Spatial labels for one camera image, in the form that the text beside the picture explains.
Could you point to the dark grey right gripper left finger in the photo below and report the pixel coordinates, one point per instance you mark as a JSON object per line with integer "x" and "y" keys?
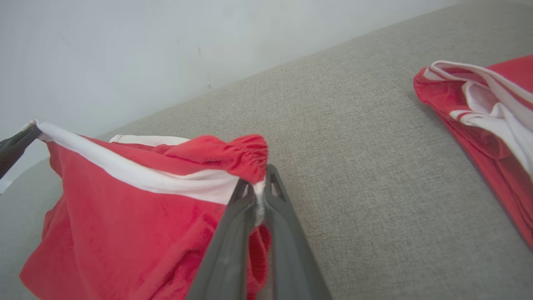
{"x": 227, "y": 258}

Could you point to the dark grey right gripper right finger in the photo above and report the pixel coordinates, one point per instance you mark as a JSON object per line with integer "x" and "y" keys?
{"x": 287, "y": 250}

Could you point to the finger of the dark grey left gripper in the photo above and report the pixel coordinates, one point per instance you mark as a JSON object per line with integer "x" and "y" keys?
{"x": 14, "y": 148}

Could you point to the red shorts with white band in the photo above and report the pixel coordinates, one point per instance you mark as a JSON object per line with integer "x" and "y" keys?
{"x": 125, "y": 233}

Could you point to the red jersey with white sleeves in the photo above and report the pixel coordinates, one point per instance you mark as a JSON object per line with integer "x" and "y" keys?
{"x": 499, "y": 137}

